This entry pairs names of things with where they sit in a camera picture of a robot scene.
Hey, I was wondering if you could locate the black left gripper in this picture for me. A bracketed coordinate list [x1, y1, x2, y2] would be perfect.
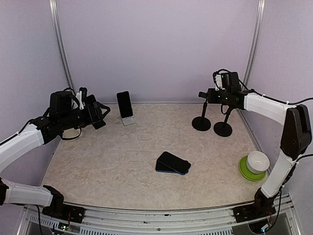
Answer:
[59, 101, 110, 130]

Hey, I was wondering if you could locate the black folding phone stand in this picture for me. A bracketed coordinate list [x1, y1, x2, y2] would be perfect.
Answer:
[92, 120, 106, 130]

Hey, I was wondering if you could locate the clear phone case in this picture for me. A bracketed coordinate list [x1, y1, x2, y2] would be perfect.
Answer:
[116, 91, 133, 118]

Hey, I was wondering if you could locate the black pole stand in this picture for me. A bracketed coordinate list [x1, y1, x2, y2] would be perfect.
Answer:
[192, 92, 211, 132]
[213, 107, 233, 137]

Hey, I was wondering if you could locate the white folding phone stand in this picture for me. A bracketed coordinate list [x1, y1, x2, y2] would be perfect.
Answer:
[121, 117, 135, 126]

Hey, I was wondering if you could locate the black phone silver case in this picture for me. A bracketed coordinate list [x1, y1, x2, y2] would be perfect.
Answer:
[85, 94, 96, 105]

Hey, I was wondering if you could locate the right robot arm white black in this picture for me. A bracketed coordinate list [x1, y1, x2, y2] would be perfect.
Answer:
[208, 69, 313, 217]

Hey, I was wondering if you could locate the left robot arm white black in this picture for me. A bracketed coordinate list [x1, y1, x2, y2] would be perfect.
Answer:
[0, 88, 111, 218]

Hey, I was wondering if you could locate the blue phone underneath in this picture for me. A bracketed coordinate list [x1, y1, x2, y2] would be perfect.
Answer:
[156, 161, 191, 175]

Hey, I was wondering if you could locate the cream ceramic mug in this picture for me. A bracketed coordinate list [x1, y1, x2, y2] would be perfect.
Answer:
[61, 129, 82, 141]

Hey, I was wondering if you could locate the green plate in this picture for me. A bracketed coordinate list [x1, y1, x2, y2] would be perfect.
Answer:
[239, 156, 266, 182]

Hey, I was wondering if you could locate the white bowl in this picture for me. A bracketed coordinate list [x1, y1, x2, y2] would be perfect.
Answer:
[246, 151, 270, 174]

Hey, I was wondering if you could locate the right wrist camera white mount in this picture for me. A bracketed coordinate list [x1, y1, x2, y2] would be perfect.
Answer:
[212, 71, 225, 91]

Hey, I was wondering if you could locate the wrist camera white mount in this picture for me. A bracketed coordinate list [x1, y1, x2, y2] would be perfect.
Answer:
[75, 87, 88, 110]
[212, 71, 225, 91]

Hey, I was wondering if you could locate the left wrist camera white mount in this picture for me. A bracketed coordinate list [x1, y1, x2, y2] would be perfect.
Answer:
[75, 87, 88, 110]

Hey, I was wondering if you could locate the right aluminium frame post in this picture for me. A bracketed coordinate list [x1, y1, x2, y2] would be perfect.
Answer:
[243, 0, 266, 86]

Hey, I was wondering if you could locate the aluminium frame post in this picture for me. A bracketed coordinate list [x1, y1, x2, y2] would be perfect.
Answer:
[49, 0, 75, 91]
[243, 0, 266, 86]

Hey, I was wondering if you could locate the left aluminium frame post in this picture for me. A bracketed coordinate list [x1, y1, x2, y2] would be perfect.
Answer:
[49, 0, 75, 91]

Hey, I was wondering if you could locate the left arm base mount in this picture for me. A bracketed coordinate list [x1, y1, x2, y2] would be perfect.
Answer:
[42, 204, 85, 224]

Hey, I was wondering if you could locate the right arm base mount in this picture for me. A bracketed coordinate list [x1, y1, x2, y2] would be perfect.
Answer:
[233, 204, 276, 223]

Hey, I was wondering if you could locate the front aluminium rail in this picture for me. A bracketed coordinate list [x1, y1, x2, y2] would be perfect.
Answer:
[17, 195, 301, 235]

